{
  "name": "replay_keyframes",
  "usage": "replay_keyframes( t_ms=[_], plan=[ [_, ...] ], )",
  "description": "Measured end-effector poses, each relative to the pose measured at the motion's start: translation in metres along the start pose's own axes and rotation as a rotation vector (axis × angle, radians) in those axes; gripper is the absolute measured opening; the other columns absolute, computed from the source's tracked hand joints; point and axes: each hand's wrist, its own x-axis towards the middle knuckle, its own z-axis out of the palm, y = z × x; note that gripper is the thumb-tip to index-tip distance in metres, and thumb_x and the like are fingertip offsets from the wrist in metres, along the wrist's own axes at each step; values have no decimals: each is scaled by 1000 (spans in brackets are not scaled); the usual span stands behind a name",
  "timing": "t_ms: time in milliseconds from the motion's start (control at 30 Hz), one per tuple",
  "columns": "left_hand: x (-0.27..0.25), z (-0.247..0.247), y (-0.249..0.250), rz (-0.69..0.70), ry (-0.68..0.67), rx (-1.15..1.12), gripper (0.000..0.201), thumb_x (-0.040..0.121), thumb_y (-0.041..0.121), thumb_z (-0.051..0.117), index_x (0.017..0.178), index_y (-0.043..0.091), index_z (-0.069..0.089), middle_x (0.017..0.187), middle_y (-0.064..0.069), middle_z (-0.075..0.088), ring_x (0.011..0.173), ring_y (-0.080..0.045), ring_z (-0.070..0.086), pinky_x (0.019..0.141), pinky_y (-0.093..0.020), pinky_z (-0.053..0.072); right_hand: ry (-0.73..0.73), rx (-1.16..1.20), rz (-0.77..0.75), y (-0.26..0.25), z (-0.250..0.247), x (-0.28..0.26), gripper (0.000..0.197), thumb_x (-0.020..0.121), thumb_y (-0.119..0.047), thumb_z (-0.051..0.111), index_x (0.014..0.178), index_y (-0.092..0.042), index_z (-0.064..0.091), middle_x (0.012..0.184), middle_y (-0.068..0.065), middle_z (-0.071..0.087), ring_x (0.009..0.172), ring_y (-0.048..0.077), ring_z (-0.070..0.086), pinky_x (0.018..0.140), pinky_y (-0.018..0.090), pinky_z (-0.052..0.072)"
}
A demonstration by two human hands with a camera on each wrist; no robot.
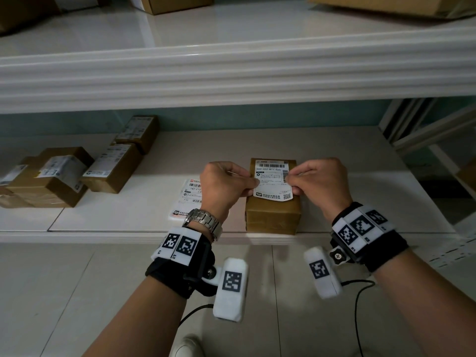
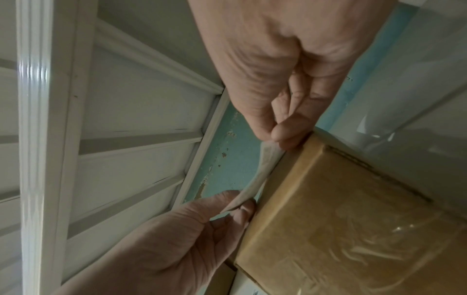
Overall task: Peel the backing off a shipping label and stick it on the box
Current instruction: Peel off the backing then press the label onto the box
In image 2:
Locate person's right hand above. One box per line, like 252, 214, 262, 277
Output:
186, 0, 397, 151

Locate person's left hand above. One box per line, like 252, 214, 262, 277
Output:
54, 190, 257, 295

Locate white shipping label sticker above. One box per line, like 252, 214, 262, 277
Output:
218, 141, 287, 214

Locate plain taped cardboard box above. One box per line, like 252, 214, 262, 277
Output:
233, 128, 467, 295

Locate white shelf unit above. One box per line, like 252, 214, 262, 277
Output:
0, 0, 467, 295

